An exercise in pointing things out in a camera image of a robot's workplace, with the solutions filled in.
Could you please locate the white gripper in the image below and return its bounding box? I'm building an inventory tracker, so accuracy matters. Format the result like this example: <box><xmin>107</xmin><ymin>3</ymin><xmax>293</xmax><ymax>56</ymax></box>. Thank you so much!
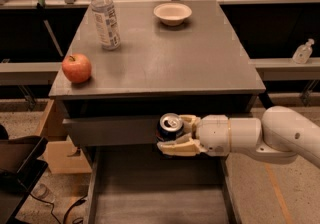
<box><xmin>157</xmin><ymin>115</ymin><xmax>230</xmax><ymax>157</ymax></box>

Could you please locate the blue pepsi can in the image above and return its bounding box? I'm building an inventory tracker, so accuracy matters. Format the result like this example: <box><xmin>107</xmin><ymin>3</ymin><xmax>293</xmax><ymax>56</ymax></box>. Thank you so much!
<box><xmin>156</xmin><ymin>113</ymin><xmax>184</xmax><ymax>142</ymax></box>

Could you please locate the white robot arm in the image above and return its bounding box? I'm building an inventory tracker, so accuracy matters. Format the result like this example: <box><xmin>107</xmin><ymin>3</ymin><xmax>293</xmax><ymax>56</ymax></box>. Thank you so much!
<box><xmin>157</xmin><ymin>106</ymin><xmax>320</xmax><ymax>167</ymax></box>

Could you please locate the grey top drawer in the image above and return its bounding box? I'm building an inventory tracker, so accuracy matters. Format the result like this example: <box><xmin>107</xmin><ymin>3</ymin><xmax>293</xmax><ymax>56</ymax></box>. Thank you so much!
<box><xmin>63</xmin><ymin>115</ymin><xmax>160</xmax><ymax>147</ymax></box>

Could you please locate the grey drawer cabinet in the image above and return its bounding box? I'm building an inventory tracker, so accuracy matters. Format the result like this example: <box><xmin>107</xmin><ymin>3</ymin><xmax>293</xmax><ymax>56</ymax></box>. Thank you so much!
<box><xmin>48</xmin><ymin>0</ymin><xmax>267</xmax><ymax>224</ymax></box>

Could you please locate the grey open middle drawer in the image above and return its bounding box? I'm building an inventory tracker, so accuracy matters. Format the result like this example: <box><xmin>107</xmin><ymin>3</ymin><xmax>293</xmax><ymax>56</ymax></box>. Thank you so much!
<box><xmin>85</xmin><ymin>144</ymin><xmax>242</xmax><ymax>224</ymax></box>

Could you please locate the white paper bowl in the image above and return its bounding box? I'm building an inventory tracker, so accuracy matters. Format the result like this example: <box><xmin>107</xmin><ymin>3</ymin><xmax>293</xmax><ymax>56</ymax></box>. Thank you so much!
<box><xmin>154</xmin><ymin>3</ymin><xmax>192</xmax><ymax>26</ymax></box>

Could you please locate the cardboard box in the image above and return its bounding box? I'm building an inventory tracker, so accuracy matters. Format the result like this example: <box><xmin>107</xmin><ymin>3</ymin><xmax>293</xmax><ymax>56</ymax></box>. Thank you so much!
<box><xmin>36</xmin><ymin>100</ymin><xmax>91</xmax><ymax>174</ymax></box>

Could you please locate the red apple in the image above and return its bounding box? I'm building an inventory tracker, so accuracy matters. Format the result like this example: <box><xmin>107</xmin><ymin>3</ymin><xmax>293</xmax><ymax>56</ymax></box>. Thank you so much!
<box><xmin>62</xmin><ymin>53</ymin><xmax>92</xmax><ymax>83</ymax></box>

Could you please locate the clear hand sanitizer bottle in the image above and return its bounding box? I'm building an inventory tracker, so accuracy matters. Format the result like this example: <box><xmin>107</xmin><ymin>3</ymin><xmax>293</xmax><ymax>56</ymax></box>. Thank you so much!
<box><xmin>292</xmin><ymin>38</ymin><xmax>314</xmax><ymax>64</ymax></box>

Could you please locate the clear plastic water bottle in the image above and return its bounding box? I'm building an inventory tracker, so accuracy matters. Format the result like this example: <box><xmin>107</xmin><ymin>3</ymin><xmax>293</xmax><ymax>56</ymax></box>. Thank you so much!
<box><xmin>91</xmin><ymin>0</ymin><xmax>121</xmax><ymax>50</ymax></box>

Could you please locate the black bin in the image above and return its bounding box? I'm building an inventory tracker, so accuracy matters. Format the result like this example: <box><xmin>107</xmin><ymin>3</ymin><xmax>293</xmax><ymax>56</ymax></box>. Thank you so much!
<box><xmin>0</xmin><ymin>136</ymin><xmax>48</xmax><ymax>224</ymax></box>

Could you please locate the black floor cable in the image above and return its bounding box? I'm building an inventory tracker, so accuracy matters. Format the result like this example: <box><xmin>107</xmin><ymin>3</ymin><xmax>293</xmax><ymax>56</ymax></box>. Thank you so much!
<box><xmin>29</xmin><ymin>191</ymin><xmax>88</xmax><ymax>224</ymax></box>

